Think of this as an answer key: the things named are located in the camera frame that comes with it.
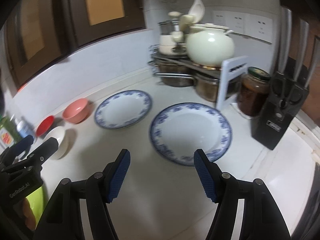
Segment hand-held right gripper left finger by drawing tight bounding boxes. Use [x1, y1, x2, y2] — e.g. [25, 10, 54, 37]
[32, 149, 131, 240]

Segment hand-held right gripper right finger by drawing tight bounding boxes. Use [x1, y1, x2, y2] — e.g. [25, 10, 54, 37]
[194, 149, 292, 240]

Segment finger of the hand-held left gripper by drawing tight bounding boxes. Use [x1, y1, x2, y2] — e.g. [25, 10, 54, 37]
[15, 137, 59, 173]
[5, 135, 34, 162]

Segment white bowl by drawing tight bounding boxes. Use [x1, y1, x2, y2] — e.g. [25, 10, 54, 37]
[43, 126, 69, 160]

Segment pink bowl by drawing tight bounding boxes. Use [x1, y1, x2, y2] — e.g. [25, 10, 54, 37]
[62, 98, 91, 124]

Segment blue patterned white plate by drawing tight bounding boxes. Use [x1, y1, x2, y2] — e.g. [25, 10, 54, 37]
[149, 102, 233, 167]
[94, 89, 153, 130]

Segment white blue pump bottle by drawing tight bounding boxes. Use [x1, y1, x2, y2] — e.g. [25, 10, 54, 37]
[10, 115, 34, 139]

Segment green dish soap bottle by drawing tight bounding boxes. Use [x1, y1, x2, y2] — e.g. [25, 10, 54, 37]
[0, 116, 22, 150]

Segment red bowl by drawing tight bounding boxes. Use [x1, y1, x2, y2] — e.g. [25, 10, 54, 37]
[36, 115, 55, 137]

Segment black knife block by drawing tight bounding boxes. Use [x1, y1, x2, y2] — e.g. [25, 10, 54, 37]
[251, 71, 310, 151]

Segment steel pot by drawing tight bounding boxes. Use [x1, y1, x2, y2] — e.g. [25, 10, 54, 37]
[147, 60, 195, 87]
[195, 74, 238, 103]

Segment glass jar with dark lid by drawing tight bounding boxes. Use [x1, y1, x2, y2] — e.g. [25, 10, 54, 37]
[236, 67, 272, 117]

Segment white pot rack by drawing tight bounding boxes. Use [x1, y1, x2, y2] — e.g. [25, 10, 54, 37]
[149, 45, 249, 110]

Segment cream ceramic pot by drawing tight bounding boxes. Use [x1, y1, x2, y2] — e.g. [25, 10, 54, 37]
[186, 23, 235, 67]

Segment cream saucepan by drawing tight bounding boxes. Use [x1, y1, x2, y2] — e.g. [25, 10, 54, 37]
[158, 15, 195, 55]

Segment glass pot lid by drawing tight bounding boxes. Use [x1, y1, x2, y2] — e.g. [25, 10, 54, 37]
[159, 11, 187, 37]

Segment white ladle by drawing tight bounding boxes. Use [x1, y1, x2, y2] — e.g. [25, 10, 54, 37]
[187, 0, 206, 22]

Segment dark wooden cabinet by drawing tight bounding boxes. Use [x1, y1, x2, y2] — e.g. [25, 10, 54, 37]
[277, 0, 320, 115]

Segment black handled scissors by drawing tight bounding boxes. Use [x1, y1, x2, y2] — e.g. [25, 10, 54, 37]
[271, 79, 304, 110]

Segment brown wooden window frame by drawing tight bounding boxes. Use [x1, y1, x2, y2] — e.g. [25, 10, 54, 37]
[5, 0, 147, 90]

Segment white wall socket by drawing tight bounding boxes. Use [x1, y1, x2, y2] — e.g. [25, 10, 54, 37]
[252, 15, 273, 43]
[212, 10, 227, 30]
[231, 14, 247, 34]

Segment silver handled knife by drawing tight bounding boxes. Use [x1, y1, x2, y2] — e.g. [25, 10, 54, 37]
[304, 36, 320, 85]

